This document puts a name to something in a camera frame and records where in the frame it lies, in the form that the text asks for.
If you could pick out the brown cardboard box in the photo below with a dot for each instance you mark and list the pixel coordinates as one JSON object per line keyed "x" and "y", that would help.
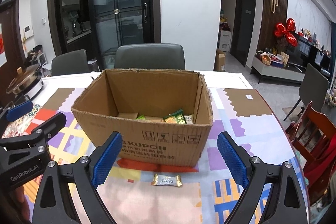
{"x": 164, "y": 116}

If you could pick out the red heart balloon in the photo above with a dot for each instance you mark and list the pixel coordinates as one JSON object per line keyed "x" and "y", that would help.
{"x": 286, "y": 30}

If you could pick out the grey dining chair left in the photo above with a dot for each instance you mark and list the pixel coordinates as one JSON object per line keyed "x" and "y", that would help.
{"x": 74, "y": 62}

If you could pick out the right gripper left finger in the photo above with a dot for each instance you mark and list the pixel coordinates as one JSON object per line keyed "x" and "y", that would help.
{"x": 54, "y": 202}

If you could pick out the floral tile placemat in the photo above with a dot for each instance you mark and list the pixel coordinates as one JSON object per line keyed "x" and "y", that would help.
{"x": 20, "y": 126}

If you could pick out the floor cardboard box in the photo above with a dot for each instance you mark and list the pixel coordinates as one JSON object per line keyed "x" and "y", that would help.
{"x": 220, "y": 58}

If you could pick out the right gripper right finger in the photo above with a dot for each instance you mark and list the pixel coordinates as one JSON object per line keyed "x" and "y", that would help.
{"x": 285, "y": 203}

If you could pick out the grey dining chair centre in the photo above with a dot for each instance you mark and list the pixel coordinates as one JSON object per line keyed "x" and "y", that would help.
{"x": 150, "y": 56}

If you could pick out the green cracker bag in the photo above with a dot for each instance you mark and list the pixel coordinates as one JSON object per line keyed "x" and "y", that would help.
{"x": 176, "y": 118}

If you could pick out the white low side cabinet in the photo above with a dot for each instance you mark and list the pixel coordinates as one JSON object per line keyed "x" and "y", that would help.
{"x": 268, "y": 72}

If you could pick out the red wooden chair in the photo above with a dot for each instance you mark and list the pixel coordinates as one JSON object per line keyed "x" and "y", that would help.
{"x": 313, "y": 136}

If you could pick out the gold brown snack bar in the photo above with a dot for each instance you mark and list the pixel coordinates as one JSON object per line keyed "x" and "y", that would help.
{"x": 164, "y": 180}

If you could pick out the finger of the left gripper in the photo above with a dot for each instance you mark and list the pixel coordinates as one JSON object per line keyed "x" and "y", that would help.
{"x": 11, "y": 114}
{"x": 38, "y": 137}

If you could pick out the person's left hand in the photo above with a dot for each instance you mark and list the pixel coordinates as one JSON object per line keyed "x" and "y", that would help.
{"x": 21, "y": 204}

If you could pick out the grey dining chair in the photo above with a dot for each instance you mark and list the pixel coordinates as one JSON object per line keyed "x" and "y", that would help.
{"x": 150, "y": 56}
{"x": 74, "y": 62}

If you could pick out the grey chair right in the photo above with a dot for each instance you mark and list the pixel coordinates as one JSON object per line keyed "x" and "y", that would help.
{"x": 312, "y": 89}

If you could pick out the electric hot pot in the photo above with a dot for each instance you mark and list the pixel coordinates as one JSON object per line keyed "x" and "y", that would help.
{"x": 28, "y": 82}

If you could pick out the white Denmas cheese ball bag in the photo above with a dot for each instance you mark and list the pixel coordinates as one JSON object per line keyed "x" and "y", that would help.
{"x": 189, "y": 119}

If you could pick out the green candy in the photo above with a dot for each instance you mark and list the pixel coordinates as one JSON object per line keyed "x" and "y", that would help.
{"x": 142, "y": 117}

